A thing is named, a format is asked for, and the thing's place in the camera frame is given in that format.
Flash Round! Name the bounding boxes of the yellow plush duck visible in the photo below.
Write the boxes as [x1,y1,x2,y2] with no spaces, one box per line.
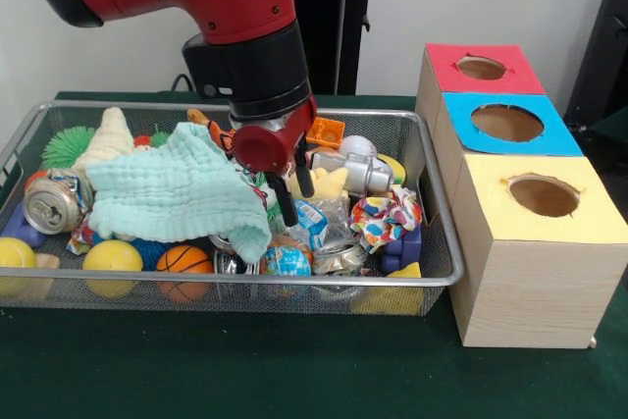
[287,167,349,202]

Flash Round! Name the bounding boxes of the black chair back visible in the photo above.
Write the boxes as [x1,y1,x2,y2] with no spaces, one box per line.
[562,0,628,131]

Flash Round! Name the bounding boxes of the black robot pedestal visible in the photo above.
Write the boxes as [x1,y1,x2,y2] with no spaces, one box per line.
[287,0,396,95]

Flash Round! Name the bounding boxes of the globe print ball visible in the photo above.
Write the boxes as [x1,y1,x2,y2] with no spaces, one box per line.
[259,245,315,292]

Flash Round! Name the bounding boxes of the small basketball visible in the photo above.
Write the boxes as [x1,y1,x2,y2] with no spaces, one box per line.
[156,244,215,303]

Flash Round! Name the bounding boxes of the silver mesh bin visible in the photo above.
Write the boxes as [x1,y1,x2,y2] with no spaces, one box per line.
[0,99,465,317]

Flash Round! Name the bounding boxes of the mint muslin cloth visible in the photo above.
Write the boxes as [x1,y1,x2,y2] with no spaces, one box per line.
[85,122,272,263]

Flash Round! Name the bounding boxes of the clear blue-print plastic packet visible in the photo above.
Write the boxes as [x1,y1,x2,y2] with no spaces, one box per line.
[292,197,330,251]

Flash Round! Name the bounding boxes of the dark green tablecloth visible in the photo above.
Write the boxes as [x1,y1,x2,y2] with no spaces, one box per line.
[0,89,628,419]

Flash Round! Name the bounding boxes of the crushed silver drink can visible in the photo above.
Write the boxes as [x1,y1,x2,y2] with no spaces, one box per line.
[23,168,94,236]

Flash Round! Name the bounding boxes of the wooden three-hole box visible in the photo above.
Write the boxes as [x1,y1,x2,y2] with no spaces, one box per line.
[414,42,628,349]

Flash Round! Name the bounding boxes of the purple toy block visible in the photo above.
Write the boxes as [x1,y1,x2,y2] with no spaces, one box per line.
[380,227,423,273]

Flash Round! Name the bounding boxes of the yellow ball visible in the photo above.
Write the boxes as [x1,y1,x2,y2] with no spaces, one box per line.
[81,240,144,298]
[0,236,38,297]

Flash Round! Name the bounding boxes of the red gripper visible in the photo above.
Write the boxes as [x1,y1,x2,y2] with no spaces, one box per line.
[233,94,320,228]

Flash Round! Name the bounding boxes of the polka dot crumpled wrapper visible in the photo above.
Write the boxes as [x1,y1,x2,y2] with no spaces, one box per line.
[350,185,424,254]

